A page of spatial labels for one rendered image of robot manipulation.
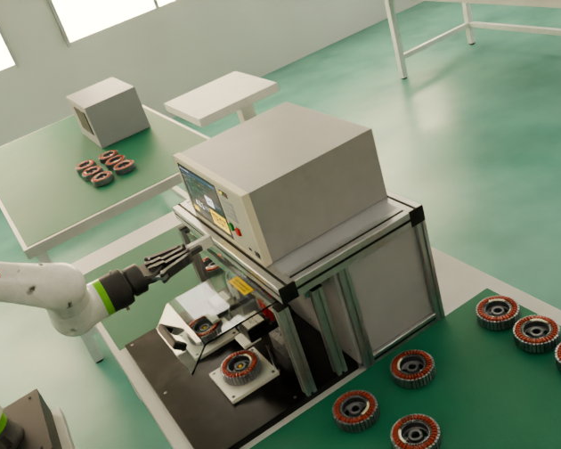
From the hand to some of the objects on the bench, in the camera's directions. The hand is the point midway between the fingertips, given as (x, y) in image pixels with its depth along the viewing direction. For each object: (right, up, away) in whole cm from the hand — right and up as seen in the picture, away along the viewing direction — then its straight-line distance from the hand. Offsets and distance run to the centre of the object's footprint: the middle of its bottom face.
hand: (199, 245), depth 172 cm
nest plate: (+10, -37, +16) cm, 41 cm away
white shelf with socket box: (+8, +20, +119) cm, 121 cm away
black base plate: (+6, -34, +27) cm, 44 cm away
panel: (+26, -21, +34) cm, 47 cm away
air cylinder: (+22, -30, +20) cm, 43 cm away
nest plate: (-2, -29, +35) cm, 46 cm away
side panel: (+54, -26, +13) cm, 62 cm away
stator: (+55, -33, +1) cm, 64 cm away
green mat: (-8, -5, +86) cm, 87 cm away
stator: (+52, -44, -18) cm, 70 cm away
